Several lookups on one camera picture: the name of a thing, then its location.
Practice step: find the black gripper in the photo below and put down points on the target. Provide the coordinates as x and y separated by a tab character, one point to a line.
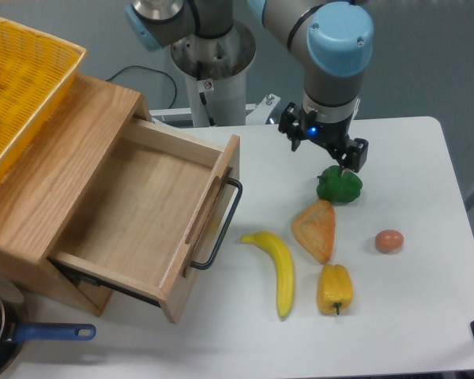
327	131

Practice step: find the yellow banana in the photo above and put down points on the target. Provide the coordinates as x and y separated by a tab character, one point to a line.
285	273

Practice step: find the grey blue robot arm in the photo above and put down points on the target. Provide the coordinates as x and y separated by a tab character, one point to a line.
332	40

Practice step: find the green bell pepper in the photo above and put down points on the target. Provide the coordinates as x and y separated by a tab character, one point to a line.
337	188

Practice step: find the orange bread slice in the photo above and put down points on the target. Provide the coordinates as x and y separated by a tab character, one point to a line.
314	229

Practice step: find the brown egg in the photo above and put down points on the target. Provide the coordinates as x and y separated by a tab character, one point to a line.
388	241

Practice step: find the yellow bell pepper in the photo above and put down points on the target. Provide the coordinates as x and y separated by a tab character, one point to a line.
335	291

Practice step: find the open wooden drawer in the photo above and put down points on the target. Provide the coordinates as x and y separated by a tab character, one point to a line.
157	203

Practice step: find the wooden drawer cabinet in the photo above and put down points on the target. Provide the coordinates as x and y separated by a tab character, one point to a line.
40	193

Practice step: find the yellow plastic basket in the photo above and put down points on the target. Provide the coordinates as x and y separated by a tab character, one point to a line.
36	71

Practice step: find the black metal drawer handle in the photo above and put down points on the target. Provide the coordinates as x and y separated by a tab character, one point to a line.
202	266

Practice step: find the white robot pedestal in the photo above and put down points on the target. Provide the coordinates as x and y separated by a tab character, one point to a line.
215	75

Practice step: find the blue handled saucepan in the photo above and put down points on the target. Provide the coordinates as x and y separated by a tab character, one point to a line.
16	329

